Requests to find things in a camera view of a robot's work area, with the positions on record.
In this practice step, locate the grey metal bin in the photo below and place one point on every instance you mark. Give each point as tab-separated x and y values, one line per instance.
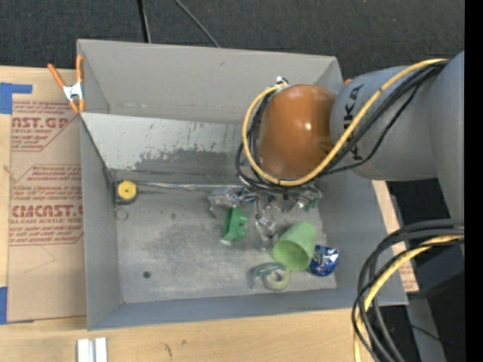
181	240

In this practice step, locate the brown cardboard board, red print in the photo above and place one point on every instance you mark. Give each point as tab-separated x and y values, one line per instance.
41	202

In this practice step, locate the yellow and black round object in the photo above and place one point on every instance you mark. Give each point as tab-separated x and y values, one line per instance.
126	191

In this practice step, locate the light green plastic cup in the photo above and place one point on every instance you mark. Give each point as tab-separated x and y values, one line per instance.
296	245

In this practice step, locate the blue foil packet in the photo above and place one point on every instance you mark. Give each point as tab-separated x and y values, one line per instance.
324	260

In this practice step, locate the pale green tape roll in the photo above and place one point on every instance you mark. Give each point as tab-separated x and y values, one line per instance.
277	277

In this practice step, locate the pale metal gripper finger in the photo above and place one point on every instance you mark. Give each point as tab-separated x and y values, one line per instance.
266	226
222	201

